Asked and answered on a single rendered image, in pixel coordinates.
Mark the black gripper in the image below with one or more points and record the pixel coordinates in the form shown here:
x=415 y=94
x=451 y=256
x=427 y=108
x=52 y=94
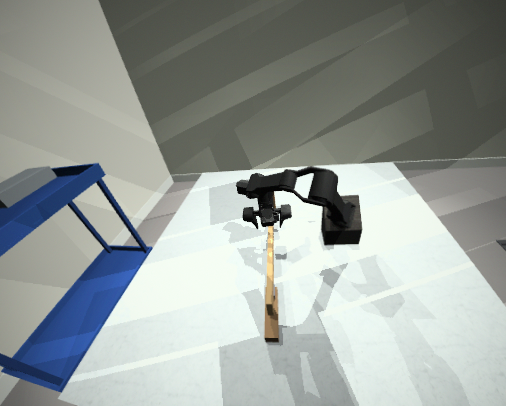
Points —
x=250 y=216

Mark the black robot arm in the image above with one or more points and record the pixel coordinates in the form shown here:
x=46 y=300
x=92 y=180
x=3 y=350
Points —
x=323 y=192

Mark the long light wooden rail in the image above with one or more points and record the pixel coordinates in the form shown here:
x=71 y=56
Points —
x=270 y=272

